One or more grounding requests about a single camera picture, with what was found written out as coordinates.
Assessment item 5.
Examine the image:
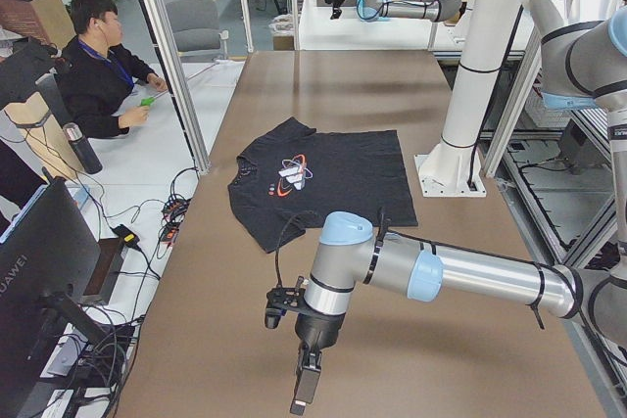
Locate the black graphic t-shirt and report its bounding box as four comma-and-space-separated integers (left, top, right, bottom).
228, 117, 417, 253

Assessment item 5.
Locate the grey office chair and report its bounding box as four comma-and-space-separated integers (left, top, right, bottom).
166, 0, 229, 62

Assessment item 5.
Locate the metal grabber rod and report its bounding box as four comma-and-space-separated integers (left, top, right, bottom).
146, 59, 241, 99

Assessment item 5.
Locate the green plastic clip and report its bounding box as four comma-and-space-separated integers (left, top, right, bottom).
140, 97, 155, 107

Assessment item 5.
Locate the black power adapter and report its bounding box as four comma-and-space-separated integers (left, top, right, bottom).
111, 224, 139, 250

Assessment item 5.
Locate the seated person in black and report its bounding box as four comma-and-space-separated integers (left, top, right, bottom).
57, 0, 168, 139

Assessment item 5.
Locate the black Huawei monitor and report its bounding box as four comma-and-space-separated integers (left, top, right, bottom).
1, 177, 105, 417

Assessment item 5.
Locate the black water bottle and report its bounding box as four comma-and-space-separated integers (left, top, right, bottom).
62, 122, 103, 174

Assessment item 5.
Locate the cardboard box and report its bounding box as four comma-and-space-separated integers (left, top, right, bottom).
1, 0, 75, 49

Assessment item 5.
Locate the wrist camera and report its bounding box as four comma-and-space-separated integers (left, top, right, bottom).
265, 287, 305, 329

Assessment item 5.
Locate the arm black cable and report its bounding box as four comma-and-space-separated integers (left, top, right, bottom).
272, 209, 324, 292

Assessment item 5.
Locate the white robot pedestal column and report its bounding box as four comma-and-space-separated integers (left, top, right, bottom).
416, 0, 521, 198

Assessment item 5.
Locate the aluminium frame post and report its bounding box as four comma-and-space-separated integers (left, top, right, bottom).
139, 0, 211, 175

